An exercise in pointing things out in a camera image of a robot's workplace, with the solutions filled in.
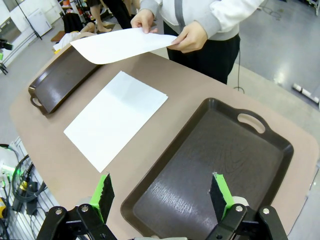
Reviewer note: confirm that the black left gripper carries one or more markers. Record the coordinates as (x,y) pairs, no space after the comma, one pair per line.
(5,44)

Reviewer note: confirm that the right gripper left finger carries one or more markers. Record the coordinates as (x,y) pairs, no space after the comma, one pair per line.
(103,197)

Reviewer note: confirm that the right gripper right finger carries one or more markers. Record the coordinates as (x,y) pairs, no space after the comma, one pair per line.
(220,197)

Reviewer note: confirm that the white A4 paper stack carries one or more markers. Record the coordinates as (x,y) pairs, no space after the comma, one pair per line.
(112,120)

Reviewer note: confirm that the white A4 paper sheet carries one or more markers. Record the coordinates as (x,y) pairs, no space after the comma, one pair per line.
(117,45)

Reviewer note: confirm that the person's left forearm white sleeve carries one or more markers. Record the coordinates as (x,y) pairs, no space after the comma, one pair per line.
(225,15)

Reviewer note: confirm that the person's right forearm white sleeve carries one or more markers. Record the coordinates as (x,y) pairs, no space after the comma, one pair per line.
(150,5)

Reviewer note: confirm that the person's right hand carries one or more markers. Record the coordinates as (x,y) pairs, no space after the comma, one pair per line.
(143,20)

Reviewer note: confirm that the person's left hand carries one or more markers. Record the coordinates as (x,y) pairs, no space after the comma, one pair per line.
(192,37)

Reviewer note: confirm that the black floor stand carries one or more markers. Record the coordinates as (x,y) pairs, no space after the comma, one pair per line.
(31,25)

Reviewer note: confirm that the white chest cabinet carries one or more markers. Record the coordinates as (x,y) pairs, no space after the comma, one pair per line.
(38,22)

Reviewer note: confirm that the dark brown serving tray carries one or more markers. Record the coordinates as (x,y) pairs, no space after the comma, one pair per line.
(200,160)
(62,82)

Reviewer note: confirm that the black power adapter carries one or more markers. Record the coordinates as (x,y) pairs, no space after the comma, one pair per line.
(32,197)

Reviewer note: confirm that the beige mannequin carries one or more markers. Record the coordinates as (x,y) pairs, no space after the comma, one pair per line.
(100,25)

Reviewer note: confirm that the yellow emergency stop button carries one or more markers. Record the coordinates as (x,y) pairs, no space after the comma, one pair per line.
(3,207)

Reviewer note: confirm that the white floor power strip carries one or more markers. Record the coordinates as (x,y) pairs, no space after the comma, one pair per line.
(305,92)

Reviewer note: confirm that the person in white hoodie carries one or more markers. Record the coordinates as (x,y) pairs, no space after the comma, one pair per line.
(215,62)

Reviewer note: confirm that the slotted aluminium base plate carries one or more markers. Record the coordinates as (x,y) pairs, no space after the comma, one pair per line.
(47,207)

